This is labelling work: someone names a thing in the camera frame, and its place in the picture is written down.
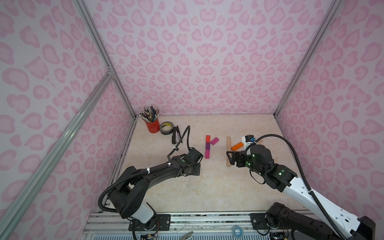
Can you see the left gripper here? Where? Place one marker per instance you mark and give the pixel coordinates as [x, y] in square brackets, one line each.
[195, 154]

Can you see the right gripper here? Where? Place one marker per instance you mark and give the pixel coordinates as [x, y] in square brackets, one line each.
[233, 157]

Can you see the orange block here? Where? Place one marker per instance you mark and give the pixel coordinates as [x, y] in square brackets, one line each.
[237, 147]

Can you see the wooden block top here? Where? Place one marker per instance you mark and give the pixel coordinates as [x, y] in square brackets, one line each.
[229, 143]

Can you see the magenta block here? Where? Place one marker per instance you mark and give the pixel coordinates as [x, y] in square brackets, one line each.
[207, 154]
[214, 141]

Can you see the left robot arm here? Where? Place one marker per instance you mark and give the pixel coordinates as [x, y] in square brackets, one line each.
[126, 195]

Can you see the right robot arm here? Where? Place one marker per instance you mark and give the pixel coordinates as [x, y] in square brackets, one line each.
[333, 222]

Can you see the black stapler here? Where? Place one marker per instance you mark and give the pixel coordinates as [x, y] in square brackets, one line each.
[176, 135]

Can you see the black tape roll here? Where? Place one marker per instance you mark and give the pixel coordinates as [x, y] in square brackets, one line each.
[166, 128]

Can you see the red pencil cup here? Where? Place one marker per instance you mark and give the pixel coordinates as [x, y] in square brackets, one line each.
[153, 127]

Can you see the bundle of coloured pencils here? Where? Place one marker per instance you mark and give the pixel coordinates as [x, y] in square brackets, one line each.
[149, 114]

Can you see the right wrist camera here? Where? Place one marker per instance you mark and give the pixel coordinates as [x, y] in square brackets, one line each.
[248, 140]

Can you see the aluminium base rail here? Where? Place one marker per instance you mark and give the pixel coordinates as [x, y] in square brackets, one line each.
[201, 225]

